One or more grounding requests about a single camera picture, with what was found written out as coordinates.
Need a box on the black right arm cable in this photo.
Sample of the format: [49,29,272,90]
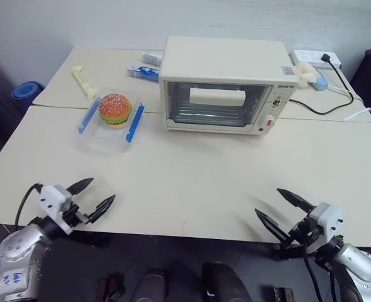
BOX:
[301,243,325,302]

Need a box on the small white blue packet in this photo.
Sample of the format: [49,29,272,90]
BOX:
[141,50,164,65]

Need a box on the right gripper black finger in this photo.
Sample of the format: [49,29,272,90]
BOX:
[255,208,293,245]
[276,187,314,216]

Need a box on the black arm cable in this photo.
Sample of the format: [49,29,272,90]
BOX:
[14,183,45,226]
[301,243,325,302]

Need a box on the black power cable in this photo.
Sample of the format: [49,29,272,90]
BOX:
[289,53,355,116]

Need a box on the light blue block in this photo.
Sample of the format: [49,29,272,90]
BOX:
[311,70,329,92]

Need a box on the clear container with blue clips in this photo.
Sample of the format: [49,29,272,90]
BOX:
[75,95,147,155]

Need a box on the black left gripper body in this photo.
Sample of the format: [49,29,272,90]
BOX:
[59,203,91,228]

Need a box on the dark rounded shape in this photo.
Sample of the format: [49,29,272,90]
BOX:
[134,266,167,302]
[201,261,253,302]

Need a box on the white power strip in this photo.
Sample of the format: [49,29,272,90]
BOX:
[290,48,343,69]

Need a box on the toy hamburger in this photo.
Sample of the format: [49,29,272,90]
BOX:
[97,93,133,130]

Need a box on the pale yellow tube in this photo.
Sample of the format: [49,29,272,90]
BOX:
[71,65,99,101]

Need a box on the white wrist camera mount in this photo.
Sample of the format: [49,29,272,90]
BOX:
[38,184,74,235]
[306,202,345,237]

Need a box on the white flat strip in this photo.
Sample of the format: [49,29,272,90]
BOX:
[341,106,371,122]

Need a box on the white crumpled foam lump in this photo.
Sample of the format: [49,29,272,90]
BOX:
[295,61,319,90]

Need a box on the glass oven door with handle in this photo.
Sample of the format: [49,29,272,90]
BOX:
[163,81,270,128]

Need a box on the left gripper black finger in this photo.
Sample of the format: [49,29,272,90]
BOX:
[85,194,116,223]
[67,177,95,195]

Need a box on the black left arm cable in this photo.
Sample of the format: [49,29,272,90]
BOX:
[14,183,45,226]

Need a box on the cream toaster oven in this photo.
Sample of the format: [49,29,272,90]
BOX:
[158,35,300,137]

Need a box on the blue container clip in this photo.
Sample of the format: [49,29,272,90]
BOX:
[125,101,146,143]
[77,97,102,134]

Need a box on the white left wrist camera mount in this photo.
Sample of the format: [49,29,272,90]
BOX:
[38,184,74,235]

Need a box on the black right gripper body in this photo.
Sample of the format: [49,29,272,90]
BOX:
[286,216,324,250]

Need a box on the black table bracket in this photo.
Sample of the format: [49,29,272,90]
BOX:
[271,244,303,261]

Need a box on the blue and white carton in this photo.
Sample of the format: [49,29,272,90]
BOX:
[126,64,160,80]

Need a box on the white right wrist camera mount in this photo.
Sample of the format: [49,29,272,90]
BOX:
[306,202,345,237]

